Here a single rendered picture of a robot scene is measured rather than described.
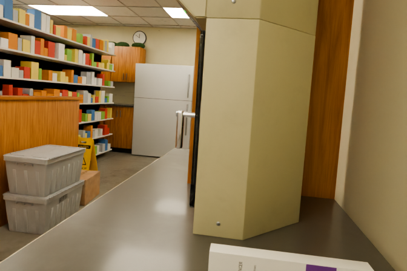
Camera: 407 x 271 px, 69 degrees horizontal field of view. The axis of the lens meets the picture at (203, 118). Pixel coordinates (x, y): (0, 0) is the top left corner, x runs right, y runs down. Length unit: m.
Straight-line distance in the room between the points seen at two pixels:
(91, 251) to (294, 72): 0.57
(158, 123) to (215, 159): 5.16
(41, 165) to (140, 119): 3.37
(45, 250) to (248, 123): 0.46
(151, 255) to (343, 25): 0.85
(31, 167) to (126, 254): 2.27
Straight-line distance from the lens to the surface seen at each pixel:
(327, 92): 1.03
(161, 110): 5.76
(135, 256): 0.62
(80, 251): 0.65
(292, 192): 0.79
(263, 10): 0.66
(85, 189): 3.49
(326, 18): 1.06
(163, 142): 5.80
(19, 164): 2.91
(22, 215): 3.03
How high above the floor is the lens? 1.25
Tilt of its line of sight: 4 degrees down
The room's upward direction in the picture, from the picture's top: 4 degrees clockwise
